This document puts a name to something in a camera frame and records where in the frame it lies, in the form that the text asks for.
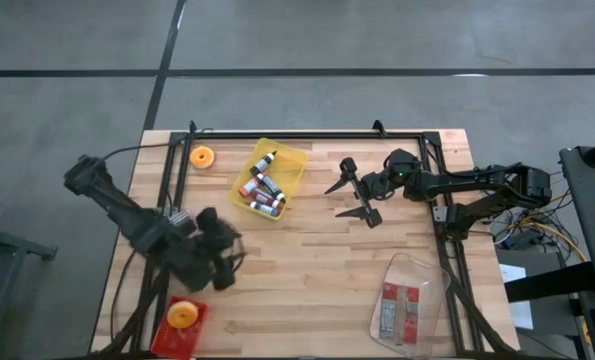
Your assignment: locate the red flat box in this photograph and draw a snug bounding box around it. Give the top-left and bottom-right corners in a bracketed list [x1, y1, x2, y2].
[150, 295, 211, 360]

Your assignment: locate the dark red squeeze bottle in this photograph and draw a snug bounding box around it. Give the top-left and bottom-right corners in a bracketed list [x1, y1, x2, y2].
[250, 188, 286, 210]

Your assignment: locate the grey metal stand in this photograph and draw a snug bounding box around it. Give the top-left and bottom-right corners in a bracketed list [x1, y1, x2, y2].
[0, 218, 59, 360]

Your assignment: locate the pink red squeeze bottle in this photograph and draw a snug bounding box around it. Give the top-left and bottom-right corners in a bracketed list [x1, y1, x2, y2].
[238, 173, 266, 198]

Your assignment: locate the orange toy donut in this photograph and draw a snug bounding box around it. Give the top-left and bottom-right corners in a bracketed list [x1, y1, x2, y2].
[189, 145, 216, 170]

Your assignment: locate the grey cart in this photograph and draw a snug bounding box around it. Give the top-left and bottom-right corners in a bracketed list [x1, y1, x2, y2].
[559, 133, 595, 301]

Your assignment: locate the clear plastic container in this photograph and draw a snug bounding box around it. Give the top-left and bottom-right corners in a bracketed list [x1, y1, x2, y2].
[368, 252, 452, 358]

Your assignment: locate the purple squeeze bottle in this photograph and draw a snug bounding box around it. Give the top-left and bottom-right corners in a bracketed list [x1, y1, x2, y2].
[247, 200, 282, 218]

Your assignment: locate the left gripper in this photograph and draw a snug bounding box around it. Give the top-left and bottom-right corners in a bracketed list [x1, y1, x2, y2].
[174, 206, 246, 294]

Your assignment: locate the black metal beam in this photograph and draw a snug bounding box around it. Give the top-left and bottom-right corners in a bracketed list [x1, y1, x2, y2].
[504, 260, 595, 305]

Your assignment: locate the black squeeze bottle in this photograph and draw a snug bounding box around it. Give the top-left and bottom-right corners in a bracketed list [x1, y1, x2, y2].
[249, 150, 278, 177]
[259, 173, 287, 204]

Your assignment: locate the floor cable bundle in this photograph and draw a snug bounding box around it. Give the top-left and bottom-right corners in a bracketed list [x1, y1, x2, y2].
[476, 172, 591, 264]

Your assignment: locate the metal box grater pink trim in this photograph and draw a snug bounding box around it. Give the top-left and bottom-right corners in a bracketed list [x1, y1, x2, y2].
[168, 208, 199, 236]

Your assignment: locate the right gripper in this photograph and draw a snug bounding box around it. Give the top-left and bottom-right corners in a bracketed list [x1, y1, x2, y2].
[324, 157, 396, 230]

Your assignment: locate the yellow plastic bin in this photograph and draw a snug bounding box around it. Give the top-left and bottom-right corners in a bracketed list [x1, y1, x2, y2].
[230, 137, 310, 222]

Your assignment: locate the white paper sheet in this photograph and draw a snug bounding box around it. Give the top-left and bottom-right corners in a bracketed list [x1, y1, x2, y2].
[498, 263, 534, 331]

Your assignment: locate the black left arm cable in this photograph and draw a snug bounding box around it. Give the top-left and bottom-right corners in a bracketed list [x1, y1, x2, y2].
[99, 142, 178, 164]

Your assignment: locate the black aluminium table frame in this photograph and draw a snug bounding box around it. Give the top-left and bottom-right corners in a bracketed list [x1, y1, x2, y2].
[96, 128, 521, 360]

